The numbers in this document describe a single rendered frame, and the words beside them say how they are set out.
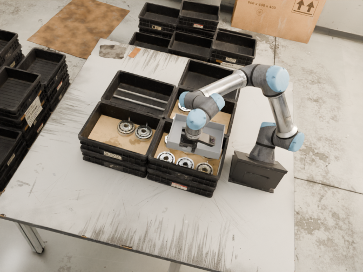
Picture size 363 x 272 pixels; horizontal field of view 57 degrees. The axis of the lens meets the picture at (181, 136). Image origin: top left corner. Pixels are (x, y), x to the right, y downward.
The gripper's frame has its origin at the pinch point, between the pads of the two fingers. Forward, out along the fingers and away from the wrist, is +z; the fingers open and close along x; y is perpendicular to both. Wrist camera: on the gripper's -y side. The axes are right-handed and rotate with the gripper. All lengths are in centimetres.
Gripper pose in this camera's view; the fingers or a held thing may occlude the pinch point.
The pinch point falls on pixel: (193, 148)
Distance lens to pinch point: 164.3
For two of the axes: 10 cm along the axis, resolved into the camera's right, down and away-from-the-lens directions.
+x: -1.7, 9.0, -3.9
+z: -0.7, 3.9, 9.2
